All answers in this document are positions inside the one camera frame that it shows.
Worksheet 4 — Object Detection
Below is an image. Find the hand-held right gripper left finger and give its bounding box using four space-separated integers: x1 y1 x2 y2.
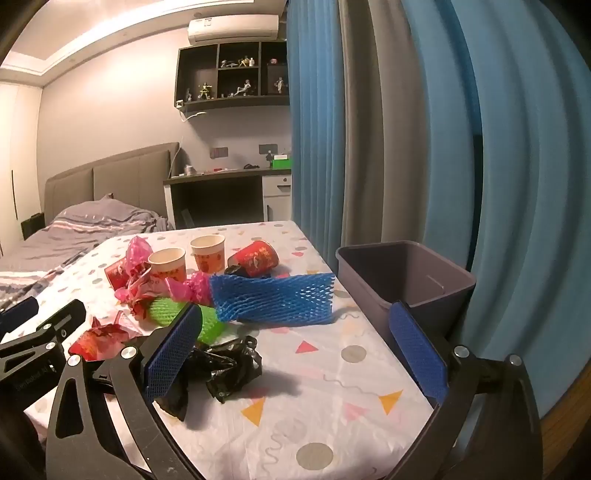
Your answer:
45 302 208 480

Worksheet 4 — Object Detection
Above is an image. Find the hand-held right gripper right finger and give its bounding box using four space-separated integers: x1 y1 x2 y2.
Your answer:
379 301 544 480

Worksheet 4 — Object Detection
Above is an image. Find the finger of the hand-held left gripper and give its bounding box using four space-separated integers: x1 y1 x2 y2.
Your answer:
0 299 88 360
0 296 40 334

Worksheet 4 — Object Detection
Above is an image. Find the green foam net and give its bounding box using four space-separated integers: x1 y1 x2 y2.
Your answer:
147 296 227 344

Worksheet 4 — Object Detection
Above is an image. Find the red wrapper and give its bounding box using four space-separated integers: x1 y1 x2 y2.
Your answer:
68 311 144 361

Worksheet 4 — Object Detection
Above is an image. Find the black plastic bag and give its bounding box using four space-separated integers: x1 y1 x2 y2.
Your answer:
154 335 263 422

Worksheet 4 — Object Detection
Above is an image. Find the pink white wrapper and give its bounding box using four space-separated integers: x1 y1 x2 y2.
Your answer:
115 272 171 320

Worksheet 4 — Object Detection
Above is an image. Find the crushed red paper cup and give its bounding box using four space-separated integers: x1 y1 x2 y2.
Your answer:
105 258 132 291

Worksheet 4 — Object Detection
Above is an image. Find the white orange paper cup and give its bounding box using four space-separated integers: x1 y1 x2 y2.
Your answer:
148 248 186 281
190 234 226 274

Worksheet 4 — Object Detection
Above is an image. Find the grey purple plastic bin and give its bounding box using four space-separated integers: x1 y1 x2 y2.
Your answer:
335 240 477 352

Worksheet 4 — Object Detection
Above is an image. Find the blue foam net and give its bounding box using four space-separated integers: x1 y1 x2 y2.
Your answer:
210 271 337 326

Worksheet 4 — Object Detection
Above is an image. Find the red printed paper cup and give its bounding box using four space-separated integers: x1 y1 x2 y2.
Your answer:
228 240 280 279

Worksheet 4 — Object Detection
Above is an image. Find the black bedside table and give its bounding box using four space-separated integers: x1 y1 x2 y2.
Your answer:
21 213 47 241

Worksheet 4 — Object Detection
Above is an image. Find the grey striped duvet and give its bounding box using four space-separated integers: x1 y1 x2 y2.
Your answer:
0 196 174 319

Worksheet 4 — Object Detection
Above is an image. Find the white wardrobe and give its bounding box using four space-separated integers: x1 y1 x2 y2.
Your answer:
0 80 47 259

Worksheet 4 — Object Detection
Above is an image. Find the dark desk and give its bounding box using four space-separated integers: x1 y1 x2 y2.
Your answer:
163 167 293 229

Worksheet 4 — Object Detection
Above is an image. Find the white drawer cabinet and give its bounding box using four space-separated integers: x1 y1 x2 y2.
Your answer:
262 174 293 221

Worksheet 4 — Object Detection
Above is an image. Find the blue and grey curtain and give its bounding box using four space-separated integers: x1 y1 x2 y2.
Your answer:
285 0 483 278

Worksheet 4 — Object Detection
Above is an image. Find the group of small figurines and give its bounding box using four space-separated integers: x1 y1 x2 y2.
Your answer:
185 55 289 101

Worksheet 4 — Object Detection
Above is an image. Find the white air conditioner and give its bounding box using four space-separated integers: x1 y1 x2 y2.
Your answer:
188 15 280 45

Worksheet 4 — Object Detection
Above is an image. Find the white cable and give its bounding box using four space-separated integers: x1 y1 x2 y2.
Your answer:
175 104 208 123

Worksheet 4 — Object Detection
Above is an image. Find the dark wall shelf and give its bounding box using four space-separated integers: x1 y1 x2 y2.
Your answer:
174 41 291 116

